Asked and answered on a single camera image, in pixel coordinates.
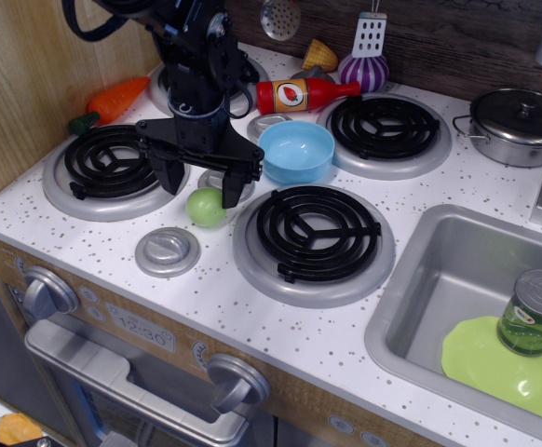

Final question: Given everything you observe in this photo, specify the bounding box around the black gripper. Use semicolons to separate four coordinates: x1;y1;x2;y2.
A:
135;111;264;209

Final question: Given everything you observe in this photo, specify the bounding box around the green toy pear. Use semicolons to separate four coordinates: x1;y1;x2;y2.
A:
185;187;226;227

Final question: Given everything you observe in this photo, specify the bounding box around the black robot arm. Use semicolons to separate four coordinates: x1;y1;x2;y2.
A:
100;1;264;209

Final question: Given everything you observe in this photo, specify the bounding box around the light blue plastic bowl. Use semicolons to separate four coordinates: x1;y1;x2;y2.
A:
258;121;335;185

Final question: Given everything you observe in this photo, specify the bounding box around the back silver stovetop knob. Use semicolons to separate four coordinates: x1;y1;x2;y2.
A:
247;114;291;143

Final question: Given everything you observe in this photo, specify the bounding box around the front silver stovetop knob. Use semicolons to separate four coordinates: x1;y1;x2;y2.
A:
135;227;200;278

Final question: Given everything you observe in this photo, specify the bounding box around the front left black burner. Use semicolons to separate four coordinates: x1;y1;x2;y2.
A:
42;124;174;222

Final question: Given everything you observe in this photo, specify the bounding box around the orange toy carrot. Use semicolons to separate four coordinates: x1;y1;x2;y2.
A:
68;76;150;136

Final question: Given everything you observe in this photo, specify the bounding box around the red toy ketchup bottle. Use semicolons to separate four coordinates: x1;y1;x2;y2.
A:
256;77;361;115

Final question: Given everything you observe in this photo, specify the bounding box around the front right black burner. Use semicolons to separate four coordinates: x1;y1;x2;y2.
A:
233;185;396;308

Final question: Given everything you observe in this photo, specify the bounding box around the grey toy piece behind bottle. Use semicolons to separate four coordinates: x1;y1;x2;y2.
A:
291;65;335;84

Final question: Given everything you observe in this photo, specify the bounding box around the oven clock display panel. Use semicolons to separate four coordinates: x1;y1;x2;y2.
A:
105;303;176;353

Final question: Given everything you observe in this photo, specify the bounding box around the yellow toy corn piece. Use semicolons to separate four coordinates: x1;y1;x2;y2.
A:
302;38;339;73

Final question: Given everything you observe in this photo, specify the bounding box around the back right black burner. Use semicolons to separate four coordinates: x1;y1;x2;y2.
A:
317;93;452;181

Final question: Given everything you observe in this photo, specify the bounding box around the silver perforated toy ladle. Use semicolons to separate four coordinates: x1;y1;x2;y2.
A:
260;0;301;42

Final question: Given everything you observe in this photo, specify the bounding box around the left silver oven knob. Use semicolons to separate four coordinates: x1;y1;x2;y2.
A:
22;265;80;319

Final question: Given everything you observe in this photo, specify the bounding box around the silver oven knob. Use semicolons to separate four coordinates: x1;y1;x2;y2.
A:
207;353;271;414
22;265;80;319

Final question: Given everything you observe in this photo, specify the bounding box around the purple striped toy onion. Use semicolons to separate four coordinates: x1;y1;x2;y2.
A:
337;54;389;93

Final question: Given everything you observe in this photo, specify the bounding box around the right silver oven knob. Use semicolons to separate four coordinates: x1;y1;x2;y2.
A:
207;353;271;414

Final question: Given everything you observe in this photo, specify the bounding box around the white slotted toy spatula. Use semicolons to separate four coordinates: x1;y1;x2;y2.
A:
351;1;387;59

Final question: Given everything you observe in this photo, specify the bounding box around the silver toy sink basin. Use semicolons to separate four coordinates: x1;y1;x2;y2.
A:
365;205;542;440

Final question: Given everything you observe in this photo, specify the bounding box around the orange object at floor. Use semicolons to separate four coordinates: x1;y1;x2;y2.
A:
0;413;43;446

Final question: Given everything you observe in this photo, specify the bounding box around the steel pot with lid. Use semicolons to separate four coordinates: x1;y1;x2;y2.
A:
453;88;542;168

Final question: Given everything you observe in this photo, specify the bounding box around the light green plastic plate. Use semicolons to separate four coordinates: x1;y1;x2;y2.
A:
440;316;542;416

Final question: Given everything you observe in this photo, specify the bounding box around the green toy can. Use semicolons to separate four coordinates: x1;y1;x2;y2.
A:
496;269;542;357

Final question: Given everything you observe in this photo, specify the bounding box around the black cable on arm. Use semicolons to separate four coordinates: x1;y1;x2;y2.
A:
61;0;132;43

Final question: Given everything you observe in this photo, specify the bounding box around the silver oven door handle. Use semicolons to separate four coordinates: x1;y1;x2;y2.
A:
25;321;249;446

